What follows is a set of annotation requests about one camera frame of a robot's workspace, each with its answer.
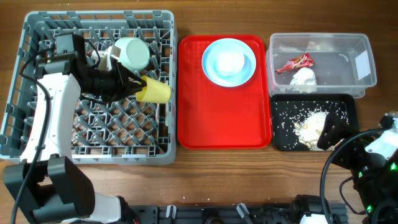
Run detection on yellow plastic cup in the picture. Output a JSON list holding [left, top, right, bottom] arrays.
[[136, 76, 172, 104]]

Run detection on light blue plate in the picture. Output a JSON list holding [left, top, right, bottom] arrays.
[[201, 38, 256, 88]]

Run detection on light green small bowl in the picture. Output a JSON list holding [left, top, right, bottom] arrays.
[[205, 47, 245, 77]]

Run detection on black waste tray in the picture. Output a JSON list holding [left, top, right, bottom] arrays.
[[271, 94, 359, 151]]

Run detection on white napkin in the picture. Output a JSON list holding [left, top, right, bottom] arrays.
[[290, 67, 317, 93]]

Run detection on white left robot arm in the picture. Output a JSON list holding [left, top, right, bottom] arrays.
[[4, 50, 147, 223]]

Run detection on red snack wrapper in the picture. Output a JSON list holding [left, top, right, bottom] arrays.
[[275, 52, 315, 75]]

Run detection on grey plastic dishwasher rack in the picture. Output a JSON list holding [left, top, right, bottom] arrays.
[[1, 10, 178, 166]]

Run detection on pile of rice scraps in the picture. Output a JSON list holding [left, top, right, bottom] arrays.
[[291, 111, 328, 151]]

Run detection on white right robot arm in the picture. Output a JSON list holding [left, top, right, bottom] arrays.
[[130, 111, 397, 224]]

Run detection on clear plastic waste bin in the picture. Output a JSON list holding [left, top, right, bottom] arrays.
[[266, 32, 377, 98]]

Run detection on red plastic serving tray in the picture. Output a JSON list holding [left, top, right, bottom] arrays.
[[177, 34, 272, 149]]

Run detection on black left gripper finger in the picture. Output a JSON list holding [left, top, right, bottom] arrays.
[[129, 84, 146, 95], [127, 70, 147, 86]]

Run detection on mint green bowl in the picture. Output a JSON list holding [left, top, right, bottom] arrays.
[[115, 37, 150, 72]]

